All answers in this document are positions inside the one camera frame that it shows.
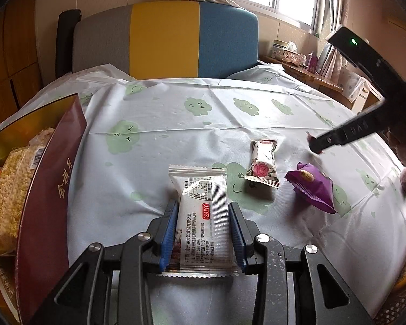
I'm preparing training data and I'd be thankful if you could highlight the clear puffed rice bar packet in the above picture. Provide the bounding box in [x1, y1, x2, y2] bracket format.
[0, 127, 56, 256]

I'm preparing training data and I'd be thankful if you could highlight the wooden side desk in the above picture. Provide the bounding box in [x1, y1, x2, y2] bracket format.
[260, 54, 344, 93]

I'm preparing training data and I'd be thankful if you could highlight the white printed snack packet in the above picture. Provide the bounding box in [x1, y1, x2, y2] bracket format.
[168, 164, 240, 277]

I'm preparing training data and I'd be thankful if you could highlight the pale blue cloud tablecloth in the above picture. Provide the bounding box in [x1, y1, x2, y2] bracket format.
[0, 59, 406, 325]

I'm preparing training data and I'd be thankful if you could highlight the rose print candy packet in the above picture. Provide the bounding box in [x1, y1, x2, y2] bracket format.
[244, 139, 281, 189]

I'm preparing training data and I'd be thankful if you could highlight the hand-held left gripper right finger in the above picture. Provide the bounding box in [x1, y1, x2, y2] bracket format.
[228, 201, 376, 325]

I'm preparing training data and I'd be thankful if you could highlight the wooden wardrobe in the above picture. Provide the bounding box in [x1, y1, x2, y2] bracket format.
[0, 0, 60, 136]

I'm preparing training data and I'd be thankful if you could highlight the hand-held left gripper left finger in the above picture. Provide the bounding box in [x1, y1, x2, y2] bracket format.
[30, 199, 179, 325]

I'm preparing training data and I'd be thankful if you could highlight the black chair frame bar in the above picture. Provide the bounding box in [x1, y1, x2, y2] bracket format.
[56, 8, 83, 75]

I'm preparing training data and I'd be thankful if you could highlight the maroon gift box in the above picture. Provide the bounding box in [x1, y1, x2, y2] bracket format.
[0, 94, 89, 325]

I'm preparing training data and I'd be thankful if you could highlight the grey yellow blue chair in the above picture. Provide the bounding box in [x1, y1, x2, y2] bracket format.
[71, 1, 259, 79]

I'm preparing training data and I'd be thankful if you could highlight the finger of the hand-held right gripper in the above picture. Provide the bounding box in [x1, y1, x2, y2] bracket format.
[309, 125, 353, 155]

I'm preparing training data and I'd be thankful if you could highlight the white wooden box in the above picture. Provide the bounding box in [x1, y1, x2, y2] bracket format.
[352, 86, 381, 112]

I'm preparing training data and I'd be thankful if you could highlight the white dotted bag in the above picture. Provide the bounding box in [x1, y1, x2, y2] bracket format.
[340, 71, 368, 100]

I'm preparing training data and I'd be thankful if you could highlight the purple snack packet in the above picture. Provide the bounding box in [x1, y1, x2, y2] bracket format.
[284, 162, 338, 215]

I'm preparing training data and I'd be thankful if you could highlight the white patterned tissue box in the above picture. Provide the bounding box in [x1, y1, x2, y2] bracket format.
[271, 41, 300, 63]

